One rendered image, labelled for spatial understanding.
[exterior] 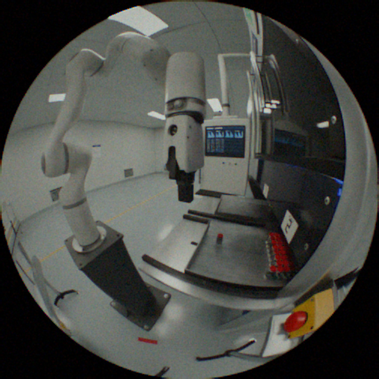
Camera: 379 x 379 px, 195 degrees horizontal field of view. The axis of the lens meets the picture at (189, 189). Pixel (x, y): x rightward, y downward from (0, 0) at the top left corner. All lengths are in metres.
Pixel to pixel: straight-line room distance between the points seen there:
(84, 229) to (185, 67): 0.58
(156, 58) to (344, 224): 0.47
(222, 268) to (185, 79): 0.46
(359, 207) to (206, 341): 1.17
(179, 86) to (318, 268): 0.39
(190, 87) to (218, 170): 0.97
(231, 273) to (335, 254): 0.27
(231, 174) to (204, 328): 1.43
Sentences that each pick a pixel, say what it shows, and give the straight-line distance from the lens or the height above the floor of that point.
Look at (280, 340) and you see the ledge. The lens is 0.38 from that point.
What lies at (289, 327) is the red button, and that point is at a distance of 0.24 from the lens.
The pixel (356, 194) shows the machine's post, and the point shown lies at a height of 1.17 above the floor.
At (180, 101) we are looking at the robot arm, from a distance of 0.20.
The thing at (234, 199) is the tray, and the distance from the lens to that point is 0.80.
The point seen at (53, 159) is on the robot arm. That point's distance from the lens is 0.45.
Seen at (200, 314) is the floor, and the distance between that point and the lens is 1.21.
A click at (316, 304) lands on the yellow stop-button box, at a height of 1.03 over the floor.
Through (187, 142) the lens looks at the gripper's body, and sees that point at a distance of 0.18.
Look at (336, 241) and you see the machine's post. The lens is 0.22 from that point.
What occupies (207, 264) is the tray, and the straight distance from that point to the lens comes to 0.37.
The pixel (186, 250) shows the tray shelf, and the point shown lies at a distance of 0.40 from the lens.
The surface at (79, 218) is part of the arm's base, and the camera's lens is 0.51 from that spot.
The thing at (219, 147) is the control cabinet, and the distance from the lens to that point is 1.11.
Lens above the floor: 1.19
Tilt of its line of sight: 18 degrees down
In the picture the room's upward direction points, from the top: straight up
